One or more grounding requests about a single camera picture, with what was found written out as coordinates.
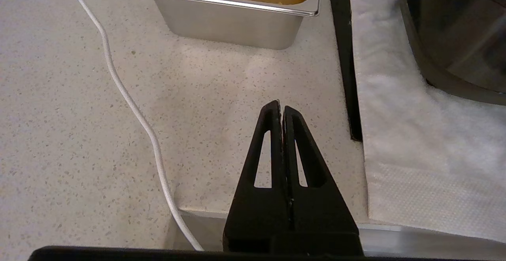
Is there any white towel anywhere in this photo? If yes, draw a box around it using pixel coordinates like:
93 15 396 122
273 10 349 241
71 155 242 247
347 0 506 244

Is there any white power cable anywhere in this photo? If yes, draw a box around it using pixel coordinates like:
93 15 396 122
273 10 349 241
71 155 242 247
63 0 205 252

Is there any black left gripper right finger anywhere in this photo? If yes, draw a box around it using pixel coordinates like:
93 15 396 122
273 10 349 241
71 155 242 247
283 105 364 255

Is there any long black strip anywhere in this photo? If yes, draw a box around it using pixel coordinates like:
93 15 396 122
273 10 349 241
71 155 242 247
327 0 363 142

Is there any stainless steel tray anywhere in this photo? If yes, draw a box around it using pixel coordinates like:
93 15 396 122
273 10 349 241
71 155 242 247
126 0 323 51

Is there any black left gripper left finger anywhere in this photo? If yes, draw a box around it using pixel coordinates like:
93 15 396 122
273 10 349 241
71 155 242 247
223 100 294 253

